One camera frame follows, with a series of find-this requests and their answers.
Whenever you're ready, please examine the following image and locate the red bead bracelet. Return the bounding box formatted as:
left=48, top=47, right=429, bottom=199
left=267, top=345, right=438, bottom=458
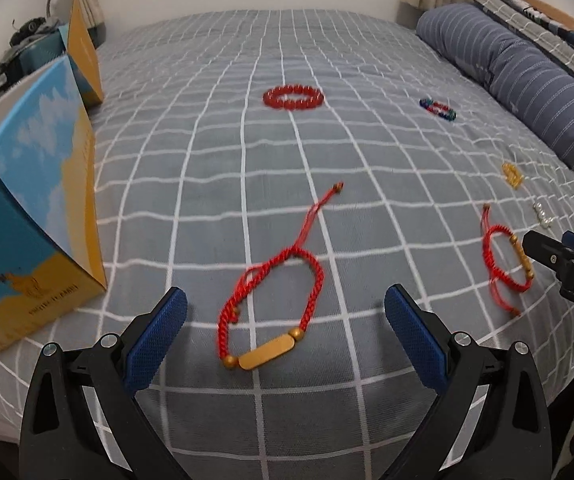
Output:
left=263, top=86, right=325, bottom=111

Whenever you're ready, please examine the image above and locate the multicoloured bead bracelet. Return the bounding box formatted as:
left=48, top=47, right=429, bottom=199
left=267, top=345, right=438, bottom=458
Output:
left=419, top=97, right=456, bottom=123

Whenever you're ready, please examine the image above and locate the blue and white patterned blanket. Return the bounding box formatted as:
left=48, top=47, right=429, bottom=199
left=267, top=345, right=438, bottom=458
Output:
left=459, top=0, right=574, bottom=68

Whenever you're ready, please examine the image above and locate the clear silver bead bracelet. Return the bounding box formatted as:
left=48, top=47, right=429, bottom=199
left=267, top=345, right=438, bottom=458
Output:
left=533, top=201, right=554, bottom=231

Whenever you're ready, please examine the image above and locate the wooden headboard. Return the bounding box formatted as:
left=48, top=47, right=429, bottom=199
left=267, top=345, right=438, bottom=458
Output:
left=509, top=0, right=574, bottom=56

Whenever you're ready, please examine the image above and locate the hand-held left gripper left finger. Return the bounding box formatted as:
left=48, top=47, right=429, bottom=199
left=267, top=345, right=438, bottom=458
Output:
left=19, top=286, right=190, bottom=480

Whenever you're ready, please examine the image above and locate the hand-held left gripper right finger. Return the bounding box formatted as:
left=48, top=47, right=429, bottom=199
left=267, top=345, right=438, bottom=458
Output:
left=384, top=284, right=562, bottom=480

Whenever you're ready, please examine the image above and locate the red braided bracelet wooden bar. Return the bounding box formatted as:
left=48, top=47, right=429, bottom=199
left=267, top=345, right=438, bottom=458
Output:
left=217, top=182, right=346, bottom=372
left=482, top=203, right=535, bottom=317

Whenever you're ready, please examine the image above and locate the amber bead bracelet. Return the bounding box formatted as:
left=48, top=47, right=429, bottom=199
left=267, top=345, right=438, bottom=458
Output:
left=502, top=161, right=525, bottom=191

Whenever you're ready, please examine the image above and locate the blue and yellow cardboard box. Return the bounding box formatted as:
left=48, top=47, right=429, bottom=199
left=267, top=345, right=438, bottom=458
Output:
left=0, top=0, right=108, bottom=373

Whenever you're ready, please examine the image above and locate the plaid folded blanket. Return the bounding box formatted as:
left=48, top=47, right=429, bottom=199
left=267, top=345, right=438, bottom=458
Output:
left=468, top=0, right=574, bottom=91

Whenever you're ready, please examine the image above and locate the blue striped bolster pillow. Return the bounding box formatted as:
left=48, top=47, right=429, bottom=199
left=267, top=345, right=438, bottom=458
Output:
left=416, top=3, right=574, bottom=177

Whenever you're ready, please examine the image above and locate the teal storage box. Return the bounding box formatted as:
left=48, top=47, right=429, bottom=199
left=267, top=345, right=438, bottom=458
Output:
left=17, top=27, right=70, bottom=78

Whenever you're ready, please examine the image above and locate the black cable pile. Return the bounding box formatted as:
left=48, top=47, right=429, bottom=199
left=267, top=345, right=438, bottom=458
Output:
left=9, top=17, right=52, bottom=50

